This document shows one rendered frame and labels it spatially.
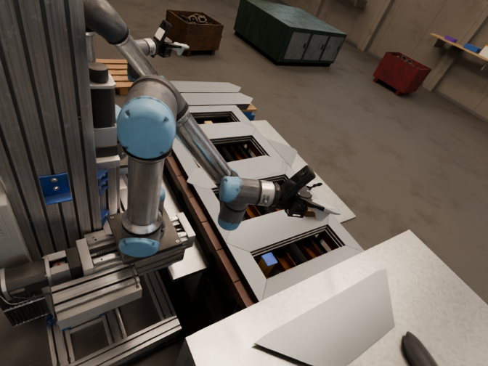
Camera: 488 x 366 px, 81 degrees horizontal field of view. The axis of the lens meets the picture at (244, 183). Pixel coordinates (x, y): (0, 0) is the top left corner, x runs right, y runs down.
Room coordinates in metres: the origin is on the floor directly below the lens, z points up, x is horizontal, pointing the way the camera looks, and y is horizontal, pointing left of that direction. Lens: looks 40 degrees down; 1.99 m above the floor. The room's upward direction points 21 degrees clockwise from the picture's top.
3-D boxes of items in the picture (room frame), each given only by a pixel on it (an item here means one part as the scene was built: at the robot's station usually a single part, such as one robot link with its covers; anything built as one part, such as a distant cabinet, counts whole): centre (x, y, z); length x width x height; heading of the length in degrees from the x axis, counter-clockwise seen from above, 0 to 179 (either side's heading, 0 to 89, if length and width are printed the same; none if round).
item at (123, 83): (3.40, 2.15, 0.06); 1.21 x 0.83 x 0.11; 137
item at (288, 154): (2.01, -0.20, 0.77); 0.45 x 0.20 x 0.04; 44
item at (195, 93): (2.35, 0.56, 0.82); 0.80 x 0.40 x 0.06; 134
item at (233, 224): (0.64, 0.01, 1.34); 0.11 x 0.08 x 0.11; 20
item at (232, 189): (0.62, 0.00, 1.43); 0.11 x 0.08 x 0.09; 110
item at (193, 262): (1.23, 0.53, 0.67); 1.30 x 0.20 x 0.03; 44
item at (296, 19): (7.68, 0.27, 0.40); 1.97 x 1.80 x 0.80; 139
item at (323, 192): (1.90, -0.31, 0.74); 1.20 x 0.26 x 0.03; 44
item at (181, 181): (1.17, 0.31, 0.80); 1.62 x 0.04 x 0.06; 44
